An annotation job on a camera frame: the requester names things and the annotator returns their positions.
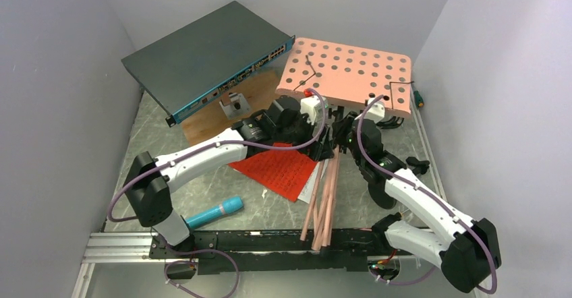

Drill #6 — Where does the small metal bracket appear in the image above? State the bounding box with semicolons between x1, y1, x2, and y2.
219;92;252;120

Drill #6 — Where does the white sheet music paper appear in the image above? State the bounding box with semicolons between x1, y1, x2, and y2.
297;159;329;205

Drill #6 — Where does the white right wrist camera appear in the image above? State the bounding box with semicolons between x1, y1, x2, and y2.
364;98;385;123

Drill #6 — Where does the pink music stand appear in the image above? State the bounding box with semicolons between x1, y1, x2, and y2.
275;37;412;253

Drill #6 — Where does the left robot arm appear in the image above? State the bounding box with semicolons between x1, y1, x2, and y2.
122;94;333;258

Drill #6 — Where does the aluminium frame rail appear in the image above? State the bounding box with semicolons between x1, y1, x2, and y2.
71;232;154;297

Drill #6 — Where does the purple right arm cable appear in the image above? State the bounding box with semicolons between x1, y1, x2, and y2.
355;94;499;295

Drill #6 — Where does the wooden board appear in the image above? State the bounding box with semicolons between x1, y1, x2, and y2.
182;68;279;146

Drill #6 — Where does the dark grey network switch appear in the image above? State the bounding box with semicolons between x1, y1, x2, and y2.
121;1;295;127

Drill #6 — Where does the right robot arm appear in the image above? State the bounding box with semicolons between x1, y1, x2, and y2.
333;112;502;295

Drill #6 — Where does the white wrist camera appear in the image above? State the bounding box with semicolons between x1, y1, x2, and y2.
364;98;385;123
300;90;329;125

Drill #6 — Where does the blue cylindrical tube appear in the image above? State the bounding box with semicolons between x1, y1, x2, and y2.
185;196;244;229

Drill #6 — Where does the red sheet music booklet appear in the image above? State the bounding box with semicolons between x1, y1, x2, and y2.
229;150;318;202

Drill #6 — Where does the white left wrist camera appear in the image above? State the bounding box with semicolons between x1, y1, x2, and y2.
300;90;329;125

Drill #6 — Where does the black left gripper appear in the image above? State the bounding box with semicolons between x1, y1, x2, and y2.
275;111;335;162

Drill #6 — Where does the black round disc stand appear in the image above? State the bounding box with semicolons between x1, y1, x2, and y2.
368;179;397;210

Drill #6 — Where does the green orange screwdriver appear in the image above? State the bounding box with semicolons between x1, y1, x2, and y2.
413;90;424;109

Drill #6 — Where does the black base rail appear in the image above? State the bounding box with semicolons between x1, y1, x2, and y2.
148;228;394;275

